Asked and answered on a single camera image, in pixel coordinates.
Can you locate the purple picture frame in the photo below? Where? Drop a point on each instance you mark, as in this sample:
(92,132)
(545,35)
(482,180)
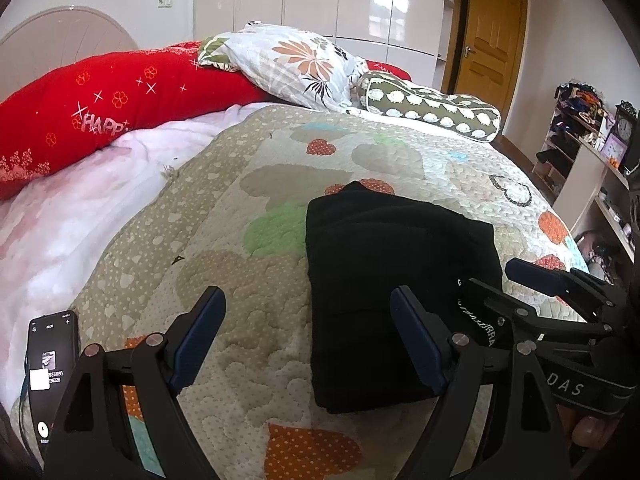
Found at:
(614,149)

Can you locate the green sheep-print pillow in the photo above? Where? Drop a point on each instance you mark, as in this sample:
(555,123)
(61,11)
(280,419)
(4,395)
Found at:
(435,105)

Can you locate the black desk clock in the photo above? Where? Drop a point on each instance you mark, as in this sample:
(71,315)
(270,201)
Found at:
(627,122)

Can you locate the pink white blanket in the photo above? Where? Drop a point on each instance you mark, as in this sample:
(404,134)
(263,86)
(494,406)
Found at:
(75,200)

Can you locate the wooden door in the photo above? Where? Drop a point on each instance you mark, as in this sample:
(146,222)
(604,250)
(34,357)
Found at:
(492,35)

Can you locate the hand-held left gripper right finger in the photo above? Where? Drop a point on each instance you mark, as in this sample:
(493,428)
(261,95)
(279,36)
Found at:
(417,340)

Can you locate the white shelf unit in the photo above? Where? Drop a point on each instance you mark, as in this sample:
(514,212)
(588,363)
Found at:
(587,175)

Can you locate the pile of clothes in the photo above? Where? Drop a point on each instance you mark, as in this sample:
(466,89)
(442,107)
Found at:
(577,105)

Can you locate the black smartphone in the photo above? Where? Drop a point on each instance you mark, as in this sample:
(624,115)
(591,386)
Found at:
(50,340)

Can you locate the black television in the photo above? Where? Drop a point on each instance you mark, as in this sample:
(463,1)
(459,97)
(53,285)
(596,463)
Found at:
(634,170)

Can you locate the red printed bolster pillow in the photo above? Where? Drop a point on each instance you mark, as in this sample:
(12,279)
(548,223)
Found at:
(125,95)

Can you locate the white curved headboard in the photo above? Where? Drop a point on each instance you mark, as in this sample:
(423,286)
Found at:
(75,35)

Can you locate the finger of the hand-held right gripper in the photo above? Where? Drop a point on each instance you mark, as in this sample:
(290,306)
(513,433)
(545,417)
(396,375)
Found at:
(500,307)
(540,275)

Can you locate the person's right hand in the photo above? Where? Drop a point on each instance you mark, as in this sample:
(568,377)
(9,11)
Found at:
(589,432)

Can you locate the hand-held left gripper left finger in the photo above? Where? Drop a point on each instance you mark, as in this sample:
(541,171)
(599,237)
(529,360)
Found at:
(197,345)

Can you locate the heart-print quilt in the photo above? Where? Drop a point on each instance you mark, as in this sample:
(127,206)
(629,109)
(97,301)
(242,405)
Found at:
(225,260)

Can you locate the floral pillow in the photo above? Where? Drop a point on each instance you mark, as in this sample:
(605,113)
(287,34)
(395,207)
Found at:
(300,65)

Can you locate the black pants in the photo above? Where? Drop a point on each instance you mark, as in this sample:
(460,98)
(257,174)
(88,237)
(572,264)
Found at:
(375,285)

